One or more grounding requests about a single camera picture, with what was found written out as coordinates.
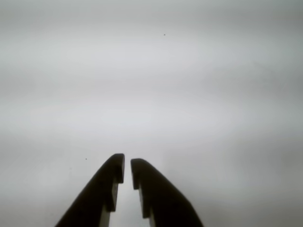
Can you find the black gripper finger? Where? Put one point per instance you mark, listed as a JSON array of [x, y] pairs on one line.
[[165, 205], [94, 201]]

